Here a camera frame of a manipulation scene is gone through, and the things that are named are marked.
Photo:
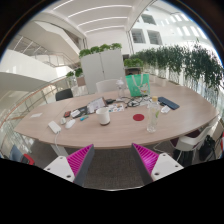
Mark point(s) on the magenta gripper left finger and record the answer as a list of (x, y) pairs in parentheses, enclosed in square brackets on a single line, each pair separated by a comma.
[(74, 167)]

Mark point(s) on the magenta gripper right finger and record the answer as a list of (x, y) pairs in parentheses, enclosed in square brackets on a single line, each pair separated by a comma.
[(153, 166)]

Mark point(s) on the white chair right side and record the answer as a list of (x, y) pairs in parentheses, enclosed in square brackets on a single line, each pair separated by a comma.
[(187, 144)]

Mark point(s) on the white computer mouse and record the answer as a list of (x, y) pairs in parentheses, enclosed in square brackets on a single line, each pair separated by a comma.
[(70, 123)]

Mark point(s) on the white power adapter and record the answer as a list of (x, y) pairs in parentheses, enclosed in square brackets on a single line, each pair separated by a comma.
[(54, 127)]

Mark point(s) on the red round coaster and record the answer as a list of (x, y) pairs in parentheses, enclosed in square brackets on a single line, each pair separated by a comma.
[(138, 117)]

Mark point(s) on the black backpack on floor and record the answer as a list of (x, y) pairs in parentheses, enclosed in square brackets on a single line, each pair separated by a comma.
[(207, 150)]

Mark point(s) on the white mug with brown base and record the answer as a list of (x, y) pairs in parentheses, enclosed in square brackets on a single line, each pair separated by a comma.
[(103, 116)]

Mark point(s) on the white paper sheet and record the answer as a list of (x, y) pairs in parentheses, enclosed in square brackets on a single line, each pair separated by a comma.
[(36, 115)]

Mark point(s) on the open notebook on table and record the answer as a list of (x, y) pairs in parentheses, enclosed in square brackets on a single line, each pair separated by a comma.
[(96, 104)]

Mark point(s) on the black chair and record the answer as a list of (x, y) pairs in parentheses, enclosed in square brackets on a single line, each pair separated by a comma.
[(64, 94)]

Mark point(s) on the green tote bag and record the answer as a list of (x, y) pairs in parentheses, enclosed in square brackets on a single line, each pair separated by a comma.
[(138, 84)]

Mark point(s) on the small clear bottle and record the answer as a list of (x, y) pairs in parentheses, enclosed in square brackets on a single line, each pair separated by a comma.
[(120, 88)]

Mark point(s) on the white chair behind table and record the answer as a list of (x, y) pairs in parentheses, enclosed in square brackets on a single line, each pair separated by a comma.
[(106, 85)]

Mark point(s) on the white cabinet with plants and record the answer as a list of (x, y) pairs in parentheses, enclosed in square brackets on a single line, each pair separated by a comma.
[(102, 66)]

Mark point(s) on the hanging green plants row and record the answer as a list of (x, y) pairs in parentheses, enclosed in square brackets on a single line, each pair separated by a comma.
[(196, 62)]

